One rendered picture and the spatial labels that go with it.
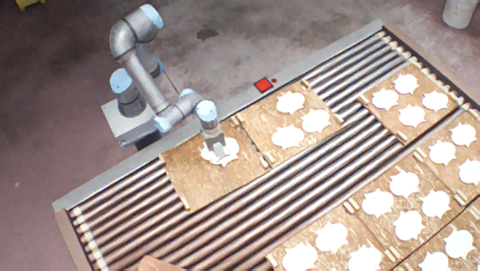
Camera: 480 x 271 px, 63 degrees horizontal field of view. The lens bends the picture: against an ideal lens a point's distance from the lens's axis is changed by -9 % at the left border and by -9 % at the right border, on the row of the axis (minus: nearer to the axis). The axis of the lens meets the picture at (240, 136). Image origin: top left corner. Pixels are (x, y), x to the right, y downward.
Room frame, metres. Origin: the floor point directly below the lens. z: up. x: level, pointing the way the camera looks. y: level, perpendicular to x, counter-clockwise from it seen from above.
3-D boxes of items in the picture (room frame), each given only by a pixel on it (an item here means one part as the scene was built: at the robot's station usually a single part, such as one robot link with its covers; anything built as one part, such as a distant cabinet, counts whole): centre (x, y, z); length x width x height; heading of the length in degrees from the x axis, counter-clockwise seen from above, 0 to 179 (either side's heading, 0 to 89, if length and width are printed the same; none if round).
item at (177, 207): (1.07, -0.14, 0.90); 1.95 x 0.05 x 0.05; 115
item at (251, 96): (1.36, -0.01, 0.89); 2.08 x 0.09 x 0.06; 115
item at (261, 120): (1.19, -0.24, 0.93); 0.41 x 0.35 x 0.02; 112
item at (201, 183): (1.03, 0.15, 0.93); 0.41 x 0.35 x 0.02; 111
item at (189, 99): (1.15, 0.19, 1.23); 0.11 x 0.11 x 0.08; 34
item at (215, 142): (1.06, 0.11, 1.07); 0.12 x 0.09 x 0.16; 13
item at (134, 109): (1.43, 0.52, 1.01); 0.15 x 0.15 x 0.10
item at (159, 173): (1.25, -0.06, 0.90); 1.95 x 0.05 x 0.05; 115
